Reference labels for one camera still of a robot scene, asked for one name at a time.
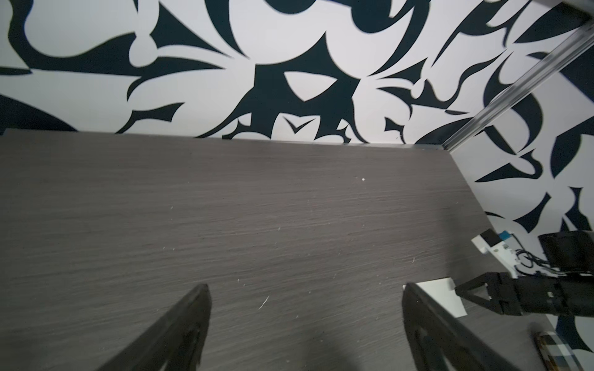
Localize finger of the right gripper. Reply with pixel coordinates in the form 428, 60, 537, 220
455, 272, 502, 311

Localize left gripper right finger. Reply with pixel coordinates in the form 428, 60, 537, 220
402, 283, 517, 370

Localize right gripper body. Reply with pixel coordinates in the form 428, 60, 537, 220
501, 276, 593, 317

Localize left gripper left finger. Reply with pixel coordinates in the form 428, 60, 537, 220
99, 284, 212, 370

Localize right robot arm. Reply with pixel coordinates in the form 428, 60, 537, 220
455, 230, 593, 317

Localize plaid glasses case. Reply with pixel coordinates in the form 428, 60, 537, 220
535, 332, 584, 371

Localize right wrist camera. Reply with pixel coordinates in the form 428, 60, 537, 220
471, 229, 528, 278

